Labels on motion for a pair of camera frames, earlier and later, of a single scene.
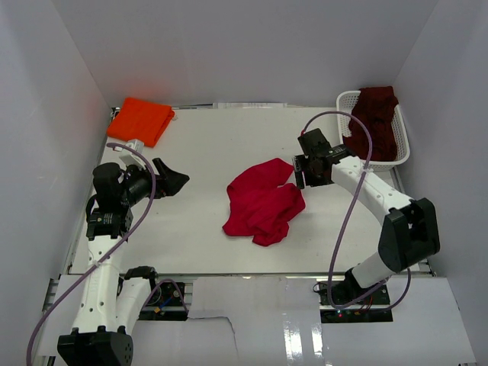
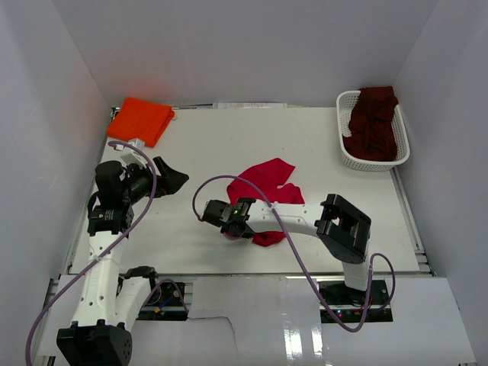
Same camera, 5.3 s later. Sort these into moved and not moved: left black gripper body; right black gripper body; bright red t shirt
Moved: right black gripper body
Not moved: bright red t shirt; left black gripper body
